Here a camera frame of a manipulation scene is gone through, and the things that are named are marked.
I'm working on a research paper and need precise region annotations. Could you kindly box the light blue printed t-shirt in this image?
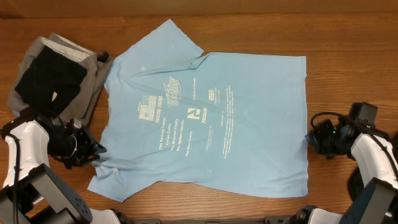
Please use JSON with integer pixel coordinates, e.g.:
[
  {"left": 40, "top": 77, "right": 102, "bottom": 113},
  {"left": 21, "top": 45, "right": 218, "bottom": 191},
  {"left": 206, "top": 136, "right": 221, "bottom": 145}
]
[{"left": 88, "top": 20, "right": 308, "bottom": 202}]

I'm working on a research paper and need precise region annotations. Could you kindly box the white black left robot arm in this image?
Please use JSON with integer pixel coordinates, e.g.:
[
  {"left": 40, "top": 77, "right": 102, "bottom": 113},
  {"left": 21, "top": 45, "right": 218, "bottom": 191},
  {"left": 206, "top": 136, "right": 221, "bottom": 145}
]
[{"left": 1, "top": 108, "right": 122, "bottom": 224}]

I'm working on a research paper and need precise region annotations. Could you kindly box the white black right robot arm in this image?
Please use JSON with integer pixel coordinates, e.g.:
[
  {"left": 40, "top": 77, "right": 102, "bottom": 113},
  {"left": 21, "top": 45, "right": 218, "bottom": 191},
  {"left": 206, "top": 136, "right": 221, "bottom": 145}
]
[{"left": 284, "top": 102, "right": 397, "bottom": 224}]

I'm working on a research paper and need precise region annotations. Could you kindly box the grey folded garment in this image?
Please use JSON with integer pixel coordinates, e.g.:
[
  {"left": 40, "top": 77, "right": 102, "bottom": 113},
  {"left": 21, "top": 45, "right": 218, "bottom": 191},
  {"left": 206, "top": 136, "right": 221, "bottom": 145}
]
[{"left": 7, "top": 34, "right": 113, "bottom": 124}]

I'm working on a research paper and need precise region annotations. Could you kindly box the dark folded garment in pile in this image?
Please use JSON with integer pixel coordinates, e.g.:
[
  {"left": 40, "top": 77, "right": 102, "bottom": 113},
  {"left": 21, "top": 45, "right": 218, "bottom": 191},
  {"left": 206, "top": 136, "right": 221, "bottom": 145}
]
[{"left": 15, "top": 46, "right": 87, "bottom": 115}]

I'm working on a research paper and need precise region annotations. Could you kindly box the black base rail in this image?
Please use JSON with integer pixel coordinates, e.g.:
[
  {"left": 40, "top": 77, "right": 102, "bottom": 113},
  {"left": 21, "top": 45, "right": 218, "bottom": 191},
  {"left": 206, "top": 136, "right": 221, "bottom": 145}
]
[{"left": 129, "top": 215, "right": 289, "bottom": 224}]

